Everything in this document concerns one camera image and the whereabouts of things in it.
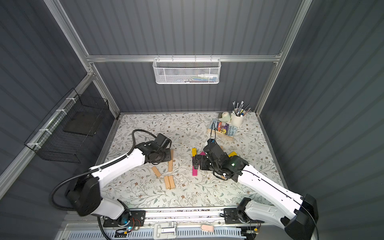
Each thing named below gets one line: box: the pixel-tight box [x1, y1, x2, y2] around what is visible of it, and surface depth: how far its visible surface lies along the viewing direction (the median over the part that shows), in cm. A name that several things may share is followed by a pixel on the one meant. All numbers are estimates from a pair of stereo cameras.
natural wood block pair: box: [164, 175, 176, 190], surface depth 86 cm
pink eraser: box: [201, 224, 215, 233], surface depth 70 cm
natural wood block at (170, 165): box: [168, 159, 173, 172], surface depth 93 cm
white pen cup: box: [230, 108, 246, 127], surface depth 110 cm
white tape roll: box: [218, 111, 231, 122], surface depth 111 cm
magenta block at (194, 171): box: [192, 165, 198, 177], surface depth 90 cm
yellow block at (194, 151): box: [191, 148, 198, 157], surface depth 101 cm
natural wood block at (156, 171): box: [151, 166, 161, 177], surface depth 91 cm
